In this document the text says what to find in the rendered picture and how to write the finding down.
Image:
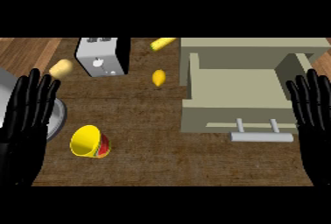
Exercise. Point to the beige cabinet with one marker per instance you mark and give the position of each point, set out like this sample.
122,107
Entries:
255,52

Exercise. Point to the pale potato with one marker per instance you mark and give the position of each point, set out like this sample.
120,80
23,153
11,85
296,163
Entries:
61,68

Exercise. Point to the beige open drawer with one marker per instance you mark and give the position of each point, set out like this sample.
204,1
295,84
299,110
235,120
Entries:
237,99

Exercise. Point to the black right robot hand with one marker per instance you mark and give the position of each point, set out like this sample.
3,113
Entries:
312,122

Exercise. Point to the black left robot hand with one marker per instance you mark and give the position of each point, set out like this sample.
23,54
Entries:
24,122

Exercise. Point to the yellow cup with red print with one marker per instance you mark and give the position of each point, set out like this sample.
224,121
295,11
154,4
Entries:
89,141

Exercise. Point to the white toaster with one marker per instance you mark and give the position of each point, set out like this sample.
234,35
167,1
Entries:
102,56

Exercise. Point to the yellow corn cob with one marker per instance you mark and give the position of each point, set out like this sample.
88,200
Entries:
162,43

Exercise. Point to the yellow lemon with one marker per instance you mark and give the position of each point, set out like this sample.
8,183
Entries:
159,77

